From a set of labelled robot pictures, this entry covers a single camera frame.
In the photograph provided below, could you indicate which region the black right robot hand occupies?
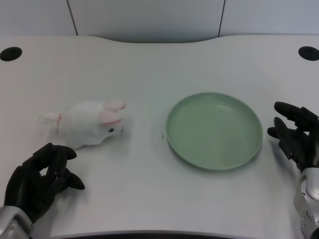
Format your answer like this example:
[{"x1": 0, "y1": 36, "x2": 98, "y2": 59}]
[{"x1": 267, "y1": 101, "x2": 319, "y2": 172}]

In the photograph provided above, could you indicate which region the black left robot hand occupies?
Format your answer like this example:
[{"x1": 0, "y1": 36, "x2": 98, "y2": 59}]
[{"x1": 3, "y1": 142, "x2": 86, "y2": 225}]

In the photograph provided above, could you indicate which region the white plush rabbit doll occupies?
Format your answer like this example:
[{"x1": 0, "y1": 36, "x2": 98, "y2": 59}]
[{"x1": 39, "y1": 99, "x2": 127, "y2": 150}]

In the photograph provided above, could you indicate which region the green round plate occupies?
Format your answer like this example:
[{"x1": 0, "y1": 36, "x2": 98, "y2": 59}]
[{"x1": 165, "y1": 92, "x2": 264, "y2": 171}]

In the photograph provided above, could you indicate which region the black round cable grommet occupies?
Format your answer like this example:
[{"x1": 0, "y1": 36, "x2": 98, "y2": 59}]
[
  {"x1": 0, "y1": 46, "x2": 23, "y2": 62},
  {"x1": 298, "y1": 46, "x2": 319, "y2": 61}
]

